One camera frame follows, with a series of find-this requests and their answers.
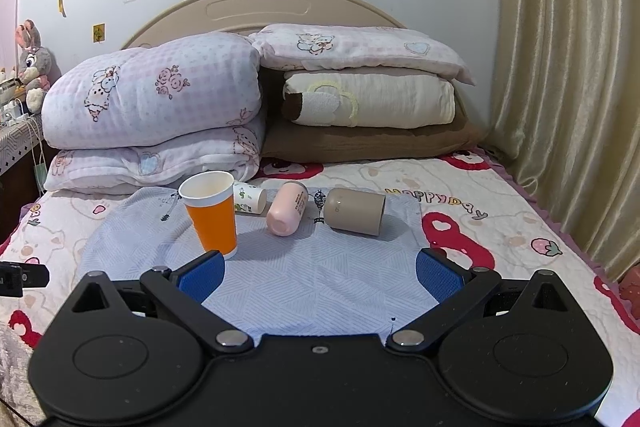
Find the cream pillow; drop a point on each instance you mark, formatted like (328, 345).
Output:
(400, 102)

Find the light green face mask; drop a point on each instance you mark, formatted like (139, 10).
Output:
(41, 174)

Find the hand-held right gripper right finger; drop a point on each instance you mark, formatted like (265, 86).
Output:
(437, 279)

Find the pink wall cloth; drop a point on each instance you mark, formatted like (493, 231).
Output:
(9, 7)

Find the grey-blue patterned cloth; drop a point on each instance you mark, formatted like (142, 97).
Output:
(310, 277)

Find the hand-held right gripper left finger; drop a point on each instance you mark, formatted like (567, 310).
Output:
(202, 278)

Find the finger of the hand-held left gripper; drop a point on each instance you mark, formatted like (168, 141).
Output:
(25, 278)

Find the pink printed pillow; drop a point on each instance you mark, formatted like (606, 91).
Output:
(360, 49)

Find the printed bedspread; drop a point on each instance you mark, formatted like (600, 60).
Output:
(500, 217)

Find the pink checked folded quilt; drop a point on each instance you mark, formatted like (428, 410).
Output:
(150, 107)

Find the beige fleece blanket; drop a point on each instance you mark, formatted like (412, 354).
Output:
(17, 367)

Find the nightstand with grey cover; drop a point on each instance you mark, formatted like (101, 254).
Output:
(15, 147)

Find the yellow wall sticker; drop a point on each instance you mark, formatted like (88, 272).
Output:
(98, 32)

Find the brown pillow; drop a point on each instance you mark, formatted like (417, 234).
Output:
(360, 142)

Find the pink cup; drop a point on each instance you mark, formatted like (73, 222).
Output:
(287, 209)

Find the beige cup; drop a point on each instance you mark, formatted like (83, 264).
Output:
(355, 210)

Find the orange paper cup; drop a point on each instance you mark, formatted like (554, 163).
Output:
(212, 222)

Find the cream curtain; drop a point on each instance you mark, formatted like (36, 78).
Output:
(565, 82)

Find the grey plush bunny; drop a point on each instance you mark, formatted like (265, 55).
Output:
(37, 62)

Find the beige headboard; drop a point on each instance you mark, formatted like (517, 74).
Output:
(260, 4)

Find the white green-print paper cup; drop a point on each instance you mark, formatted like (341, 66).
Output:
(250, 199)

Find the dark pink cloth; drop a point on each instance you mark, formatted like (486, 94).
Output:
(631, 294)

